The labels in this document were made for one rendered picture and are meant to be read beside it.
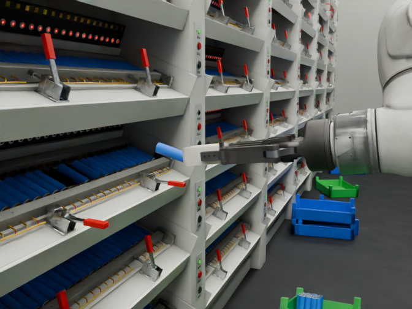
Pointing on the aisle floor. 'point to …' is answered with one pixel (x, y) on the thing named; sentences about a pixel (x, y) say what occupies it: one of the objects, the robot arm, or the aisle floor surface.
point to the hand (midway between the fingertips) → (206, 154)
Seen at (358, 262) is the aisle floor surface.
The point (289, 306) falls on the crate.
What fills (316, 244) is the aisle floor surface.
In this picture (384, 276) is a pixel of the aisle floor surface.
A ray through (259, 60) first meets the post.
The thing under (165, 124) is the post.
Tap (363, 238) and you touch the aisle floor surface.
